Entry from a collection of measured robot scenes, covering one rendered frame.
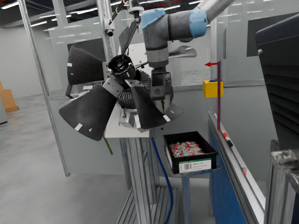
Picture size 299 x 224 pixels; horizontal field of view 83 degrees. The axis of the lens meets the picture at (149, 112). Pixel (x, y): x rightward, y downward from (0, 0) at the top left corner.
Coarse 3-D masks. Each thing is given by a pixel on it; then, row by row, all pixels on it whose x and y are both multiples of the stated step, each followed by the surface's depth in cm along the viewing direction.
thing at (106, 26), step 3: (102, 21) 129; (105, 21) 123; (108, 21) 124; (102, 24) 131; (105, 24) 124; (108, 24) 125; (111, 24) 125; (105, 27) 124; (108, 27) 125; (111, 27) 126; (114, 27) 127; (105, 30) 128
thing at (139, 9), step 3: (129, 0) 76; (129, 3) 77; (129, 9) 73; (132, 9) 72; (135, 9) 72; (138, 9) 72; (141, 9) 73; (129, 12) 75; (132, 12) 75; (141, 12) 77
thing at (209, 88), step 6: (204, 84) 103; (210, 84) 98; (216, 84) 98; (222, 84) 97; (204, 90) 104; (210, 90) 99; (216, 90) 98; (222, 90) 98; (210, 96) 100; (216, 96) 99; (222, 96) 99
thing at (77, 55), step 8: (72, 48) 92; (80, 48) 90; (72, 56) 92; (80, 56) 90; (88, 56) 88; (72, 64) 93; (80, 64) 91; (88, 64) 89; (96, 64) 87; (80, 72) 92; (88, 72) 91; (96, 72) 89; (72, 80) 95; (80, 80) 94; (88, 80) 93; (96, 80) 92
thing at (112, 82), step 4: (108, 80) 81; (112, 80) 82; (104, 84) 80; (108, 84) 81; (112, 84) 82; (116, 84) 83; (108, 88) 81; (112, 88) 82; (116, 88) 83; (120, 88) 84; (112, 92) 82; (116, 92) 83; (120, 92) 84; (116, 96) 83
